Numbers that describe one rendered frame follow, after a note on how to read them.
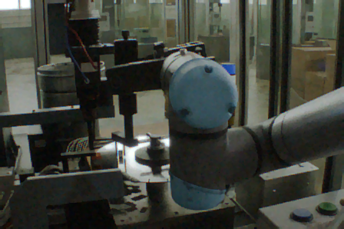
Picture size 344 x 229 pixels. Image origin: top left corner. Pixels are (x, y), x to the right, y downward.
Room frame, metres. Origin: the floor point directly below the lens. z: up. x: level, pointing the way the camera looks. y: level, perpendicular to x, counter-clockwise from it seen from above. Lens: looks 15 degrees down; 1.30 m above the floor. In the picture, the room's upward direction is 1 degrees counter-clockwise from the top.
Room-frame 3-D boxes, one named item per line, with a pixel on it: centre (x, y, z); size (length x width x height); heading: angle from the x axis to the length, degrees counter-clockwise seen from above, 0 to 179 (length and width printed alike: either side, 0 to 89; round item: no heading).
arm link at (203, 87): (0.46, -0.04, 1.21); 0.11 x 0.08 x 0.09; 7
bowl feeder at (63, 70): (1.61, 0.42, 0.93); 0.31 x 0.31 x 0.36
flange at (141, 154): (0.93, 0.03, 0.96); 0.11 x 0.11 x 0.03
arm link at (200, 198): (0.47, -0.05, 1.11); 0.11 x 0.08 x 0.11; 117
